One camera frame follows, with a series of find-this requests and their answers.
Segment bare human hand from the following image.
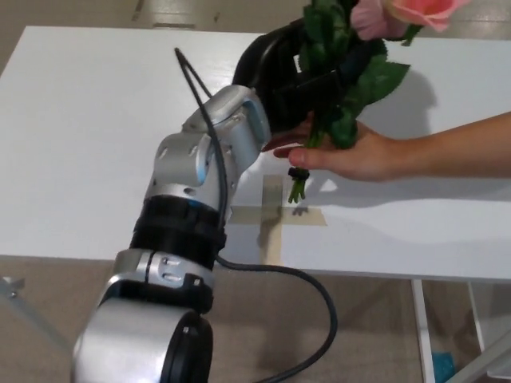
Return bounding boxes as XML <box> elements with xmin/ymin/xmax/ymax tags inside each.
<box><xmin>263</xmin><ymin>119</ymin><xmax>405</xmax><ymax>184</ymax></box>

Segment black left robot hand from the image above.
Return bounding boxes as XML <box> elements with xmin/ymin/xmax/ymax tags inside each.
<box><xmin>233</xmin><ymin>18</ymin><xmax>384</xmax><ymax>136</ymax></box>

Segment pink rose bouquet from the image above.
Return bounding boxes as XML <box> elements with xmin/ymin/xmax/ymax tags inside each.
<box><xmin>287</xmin><ymin>0</ymin><xmax>473</xmax><ymax>204</ymax></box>

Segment bare human forearm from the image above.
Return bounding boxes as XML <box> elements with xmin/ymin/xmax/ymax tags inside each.
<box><xmin>394</xmin><ymin>111</ymin><xmax>511</xmax><ymax>180</ymax></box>

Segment beige masking tape strip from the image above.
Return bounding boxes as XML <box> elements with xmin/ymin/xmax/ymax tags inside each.
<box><xmin>258</xmin><ymin>174</ymin><xmax>285</xmax><ymax>266</ymax></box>
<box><xmin>229</xmin><ymin>205</ymin><xmax>329</xmax><ymax>228</ymax></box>

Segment white table leg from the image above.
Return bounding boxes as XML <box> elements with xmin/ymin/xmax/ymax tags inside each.
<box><xmin>410</xmin><ymin>278</ymin><xmax>437</xmax><ymax>383</ymax></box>
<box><xmin>466</xmin><ymin>281</ymin><xmax>486</xmax><ymax>353</ymax></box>

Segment teal object on floor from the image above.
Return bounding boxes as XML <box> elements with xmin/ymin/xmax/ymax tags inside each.
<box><xmin>433</xmin><ymin>350</ymin><xmax>457</xmax><ymax>383</ymax></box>

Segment grey metal stand frame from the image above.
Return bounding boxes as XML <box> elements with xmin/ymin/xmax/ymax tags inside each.
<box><xmin>0</xmin><ymin>274</ymin><xmax>73</xmax><ymax>383</ymax></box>
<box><xmin>466</xmin><ymin>338</ymin><xmax>511</xmax><ymax>383</ymax></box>

